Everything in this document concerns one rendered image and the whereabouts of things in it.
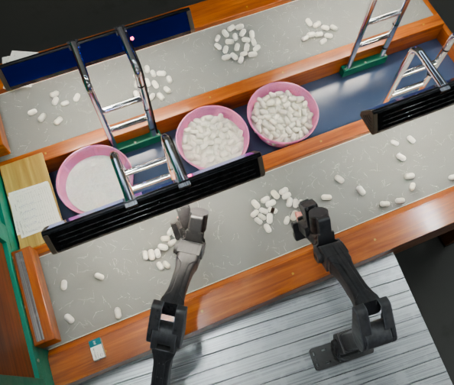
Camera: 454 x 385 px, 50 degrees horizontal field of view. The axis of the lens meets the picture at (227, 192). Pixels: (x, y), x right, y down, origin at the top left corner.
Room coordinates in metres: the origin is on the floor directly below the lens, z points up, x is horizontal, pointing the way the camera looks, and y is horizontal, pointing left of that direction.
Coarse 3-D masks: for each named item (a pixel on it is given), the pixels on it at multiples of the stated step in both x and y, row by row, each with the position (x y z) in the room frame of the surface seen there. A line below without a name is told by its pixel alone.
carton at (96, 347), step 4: (92, 340) 0.15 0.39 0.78; (96, 340) 0.15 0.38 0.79; (100, 340) 0.15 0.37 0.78; (92, 344) 0.14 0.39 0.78; (96, 344) 0.14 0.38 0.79; (100, 344) 0.14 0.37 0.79; (92, 348) 0.12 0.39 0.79; (96, 348) 0.12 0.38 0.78; (100, 348) 0.12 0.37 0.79; (92, 352) 0.11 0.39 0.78; (96, 352) 0.11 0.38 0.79; (100, 352) 0.11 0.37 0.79; (104, 352) 0.11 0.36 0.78; (92, 356) 0.10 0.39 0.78; (96, 356) 0.10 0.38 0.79; (100, 356) 0.10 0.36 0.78; (104, 356) 0.10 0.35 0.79; (96, 360) 0.09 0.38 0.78
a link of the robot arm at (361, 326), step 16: (336, 256) 0.36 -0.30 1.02; (336, 272) 0.31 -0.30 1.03; (352, 272) 0.31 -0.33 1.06; (352, 288) 0.26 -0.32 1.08; (368, 288) 0.26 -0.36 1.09; (352, 304) 0.22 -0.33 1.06; (368, 304) 0.22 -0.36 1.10; (384, 304) 0.21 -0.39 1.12; (352, 320) 0.18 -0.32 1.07; (368, 320) 0.18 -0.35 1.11; (384, 320) 0.18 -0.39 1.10
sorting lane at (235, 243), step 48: (384, 144) 0.86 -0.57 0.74; (432, 144) 0.87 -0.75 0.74; (240, 192) 0.66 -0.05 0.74; (336, 192) 0.67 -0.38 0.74; (384, 192) 0.67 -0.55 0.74; (432, 192) 0.68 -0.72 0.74; (96, 240) 0.47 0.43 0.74; (144, 240) 0.48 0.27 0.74; (240, 240) 0.48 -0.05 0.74; (288, 240) 0.49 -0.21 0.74; (48, 288) 0.31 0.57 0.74; (96, 288) 0.31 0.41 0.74; (144, 288) 0.32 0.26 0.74; (192, 288) 0.32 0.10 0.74
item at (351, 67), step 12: (372, 0) 1.22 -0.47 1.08; (408, 0) 1.27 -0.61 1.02; (372, 12) 1.22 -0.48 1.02; (396, 12) 1.27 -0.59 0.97; (396, 24) 1.27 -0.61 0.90; (360, 36) 1.21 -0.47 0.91; (384, 36) 1.27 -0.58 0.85; (384, 48) 1.27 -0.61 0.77; (348, 60) 1.22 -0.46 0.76; (360, 60) 1.26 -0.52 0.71; (372, 60) 1.26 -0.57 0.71; (384, 60) 1.28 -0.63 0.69; (348, 72) 1.21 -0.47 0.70
